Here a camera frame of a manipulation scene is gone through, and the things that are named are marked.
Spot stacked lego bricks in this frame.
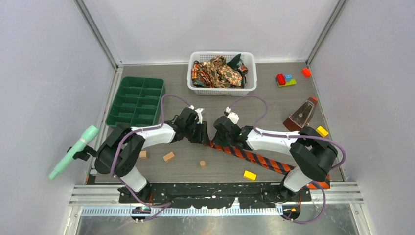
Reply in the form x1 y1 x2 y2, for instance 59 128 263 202
275 74 297 87

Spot floral patterned tie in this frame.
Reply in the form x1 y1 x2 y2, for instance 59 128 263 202
191 55 249 88

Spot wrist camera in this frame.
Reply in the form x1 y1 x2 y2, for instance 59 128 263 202
224 107 239 124
189 105 205 124

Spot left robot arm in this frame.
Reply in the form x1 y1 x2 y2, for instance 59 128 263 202
94 106 210 203

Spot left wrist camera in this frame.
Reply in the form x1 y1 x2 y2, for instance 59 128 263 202
189 105 205 124

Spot orange navy striped tie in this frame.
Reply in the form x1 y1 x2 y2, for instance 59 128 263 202
204 141 331 189

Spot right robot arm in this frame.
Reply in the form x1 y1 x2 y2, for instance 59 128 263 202
213 116 338 201

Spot green compartment tray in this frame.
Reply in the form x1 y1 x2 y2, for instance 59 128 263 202
106 76 165 127

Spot yellow toy brick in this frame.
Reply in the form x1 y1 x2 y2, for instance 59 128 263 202
243 170 257 181
316 126 329 138

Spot white plastic basket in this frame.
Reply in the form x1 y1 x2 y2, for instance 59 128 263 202
187 51 257 96

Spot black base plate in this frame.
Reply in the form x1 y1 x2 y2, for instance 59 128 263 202
117 182 311 209

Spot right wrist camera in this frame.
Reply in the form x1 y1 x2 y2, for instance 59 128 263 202
224 107 239 124

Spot small wooden block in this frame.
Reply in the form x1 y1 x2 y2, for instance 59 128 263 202
163 152 175 162

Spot mint green microphone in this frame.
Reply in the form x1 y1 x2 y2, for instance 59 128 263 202
48 125 99 180

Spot dark green tie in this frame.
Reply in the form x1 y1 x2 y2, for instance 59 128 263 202
227 53 243 68

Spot red toy brick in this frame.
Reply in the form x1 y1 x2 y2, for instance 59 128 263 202
301 68 312 78

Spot brown wooden metronome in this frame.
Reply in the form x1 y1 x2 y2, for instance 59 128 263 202
283 97 318 132

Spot small wooden cube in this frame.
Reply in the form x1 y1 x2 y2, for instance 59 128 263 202
139 151 148 159

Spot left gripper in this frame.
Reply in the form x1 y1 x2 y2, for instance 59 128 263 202
184 121 210 144

